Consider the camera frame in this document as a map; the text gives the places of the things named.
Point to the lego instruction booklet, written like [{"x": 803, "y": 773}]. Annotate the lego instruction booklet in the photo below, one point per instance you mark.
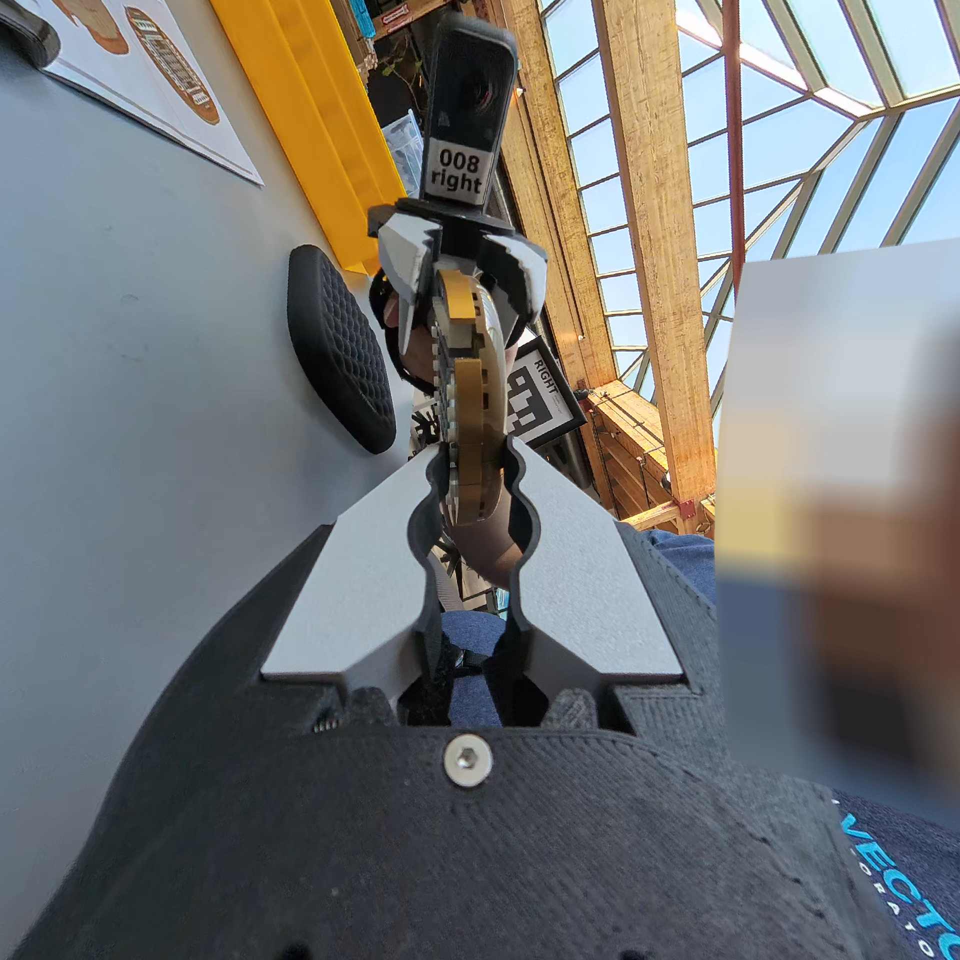
[{"x": 150, "y": 97}]

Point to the red steel beam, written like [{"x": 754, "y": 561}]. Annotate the red steel beam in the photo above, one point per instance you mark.
[{"x": 735, "y": 150}]

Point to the clear plastic parts bin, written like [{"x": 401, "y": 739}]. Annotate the clear plastic parts bin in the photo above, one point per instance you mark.
[{"x": 401, "y": 150}]

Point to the navy blue sweatshirt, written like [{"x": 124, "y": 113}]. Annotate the navy blue sweatshirt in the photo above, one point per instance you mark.
[{"x": 900, "y": 862}]

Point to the round gold lego pot assembly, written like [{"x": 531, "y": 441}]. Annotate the round gold lego pot assembly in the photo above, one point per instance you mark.
[{"x": 472, "y": 405}]

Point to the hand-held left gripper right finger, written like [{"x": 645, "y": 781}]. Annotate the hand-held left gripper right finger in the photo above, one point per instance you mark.
[{"x": 592, "y": 592}]

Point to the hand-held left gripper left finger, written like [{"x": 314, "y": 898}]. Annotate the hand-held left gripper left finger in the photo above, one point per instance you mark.
[{"x": 352, "y": 592}]

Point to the black textured wrist pad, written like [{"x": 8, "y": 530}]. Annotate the black textured wrist pad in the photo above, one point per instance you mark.
[{"x": 337, "y": 352}]

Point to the yellow plastic bin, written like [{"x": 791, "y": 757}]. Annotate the yellow plastic bin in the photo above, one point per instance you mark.
[{"x": 315, "y": 112}]

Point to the person's right hand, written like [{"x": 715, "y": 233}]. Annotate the person's right hand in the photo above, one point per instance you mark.
[{"x": 420, "y": 364}]

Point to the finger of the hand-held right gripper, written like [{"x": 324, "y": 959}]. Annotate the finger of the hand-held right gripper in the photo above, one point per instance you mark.
[
  {"x": 529, "y": 270},
  {"x": 405, "y": 255}
]

